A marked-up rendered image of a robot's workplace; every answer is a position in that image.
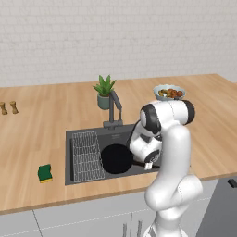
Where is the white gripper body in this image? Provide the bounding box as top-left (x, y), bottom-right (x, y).
top-left (142, 153), bottom-right (163, 171)

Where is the black frying pan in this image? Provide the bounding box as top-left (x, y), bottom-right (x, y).
top-left (100, 143), bottom-right (161, 175)

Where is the dark grey sink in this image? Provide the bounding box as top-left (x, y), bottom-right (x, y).
top-left (64, 123), bottom-right (162, 186)

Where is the green and yellow sponge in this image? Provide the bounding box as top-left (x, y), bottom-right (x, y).
top-left (37, 163), bottom-right (54, 184)

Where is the dark grey tap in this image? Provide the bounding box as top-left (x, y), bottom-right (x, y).
top-left (103, 90), bottom-right (125, 131)

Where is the bowl of fruit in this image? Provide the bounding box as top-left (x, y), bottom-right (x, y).
top-left (153, 84), bottom-right (187, 102)

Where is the white cupboard front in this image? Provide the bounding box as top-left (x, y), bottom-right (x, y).
top-left (0, 209), bottom-right (43, 237)
top-left (32, 190), bottom-right (159, 237)

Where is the grey dishwasher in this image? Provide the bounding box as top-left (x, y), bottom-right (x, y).
top-left (195, 176), bottom-right (237, 237)

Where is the green plant in pot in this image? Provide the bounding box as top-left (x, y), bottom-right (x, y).
top-left (92, 74), bottom-right (118, 111)

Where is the wooden shaker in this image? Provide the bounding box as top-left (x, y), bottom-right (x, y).
top-left (0, 101), bottom-right (8, 116)
top-left (8, 100), bottom-right (19, 115)

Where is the wire rack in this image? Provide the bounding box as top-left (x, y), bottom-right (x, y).
top-left (70, 131), bottom-right (106, 183)

